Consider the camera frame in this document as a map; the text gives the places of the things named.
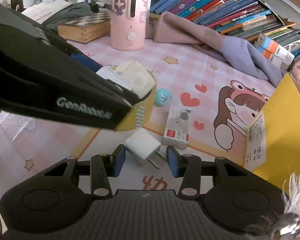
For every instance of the cream square case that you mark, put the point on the cream square case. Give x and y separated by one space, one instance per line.
138 76

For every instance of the pink humidifier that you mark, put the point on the pink humidifier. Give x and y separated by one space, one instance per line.
128 24

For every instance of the purple pink cloth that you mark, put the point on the purple pink cloth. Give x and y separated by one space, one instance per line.
238 52

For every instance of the small white red box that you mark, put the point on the small white red box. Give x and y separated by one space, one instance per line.
177 130

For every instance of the pink checked table mat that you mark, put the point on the pink checked table mat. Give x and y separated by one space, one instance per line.
29 145

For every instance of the yellow cardboard box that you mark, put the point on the yellow cardboard box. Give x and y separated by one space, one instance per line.
272 148

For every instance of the wooden chess box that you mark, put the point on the wooden chess box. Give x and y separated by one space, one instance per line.
87 28

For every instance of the white paper sheets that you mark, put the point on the white paper sheets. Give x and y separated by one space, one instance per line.
43 11

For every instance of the lower row of books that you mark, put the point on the lower row of books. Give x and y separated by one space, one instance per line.
245 19

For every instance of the orange white box stack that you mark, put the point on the orange white box stack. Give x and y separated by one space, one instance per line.
275 53

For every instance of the white plug adapter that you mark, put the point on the white plug adapter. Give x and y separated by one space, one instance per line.
143 147

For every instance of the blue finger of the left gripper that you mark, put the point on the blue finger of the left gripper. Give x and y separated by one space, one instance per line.
86 61

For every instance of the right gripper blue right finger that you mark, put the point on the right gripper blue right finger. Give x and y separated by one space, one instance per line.
188 167

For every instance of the white charger in roll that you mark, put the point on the white charger in roll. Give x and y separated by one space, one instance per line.
109 74

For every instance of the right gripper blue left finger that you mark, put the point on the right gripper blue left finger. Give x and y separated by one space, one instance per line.
103 166

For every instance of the yellow tape roll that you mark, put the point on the yellow tape roll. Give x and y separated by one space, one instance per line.
139 114

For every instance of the teal round toy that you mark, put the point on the teal round toy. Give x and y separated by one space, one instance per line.
162 97

